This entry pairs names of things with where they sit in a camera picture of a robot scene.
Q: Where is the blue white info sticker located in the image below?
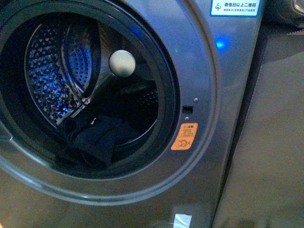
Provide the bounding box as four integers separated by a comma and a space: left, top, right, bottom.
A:
210, 0, 261, 17

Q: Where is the round silver drum cap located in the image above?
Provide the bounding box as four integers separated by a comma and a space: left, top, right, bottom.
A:
109, 50, 136, 77

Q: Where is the grey front-load washing machine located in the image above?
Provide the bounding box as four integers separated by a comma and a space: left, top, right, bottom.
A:
0, 0, 264, 228

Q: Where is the dark navy knit garment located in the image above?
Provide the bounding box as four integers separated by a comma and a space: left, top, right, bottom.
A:
60, 115, 141, 166

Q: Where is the orange warning sticker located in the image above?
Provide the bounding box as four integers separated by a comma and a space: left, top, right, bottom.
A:
171, 123, 198, 151

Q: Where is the white label sticker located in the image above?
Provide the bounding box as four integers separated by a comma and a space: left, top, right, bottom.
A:
173, 214, 192, 228

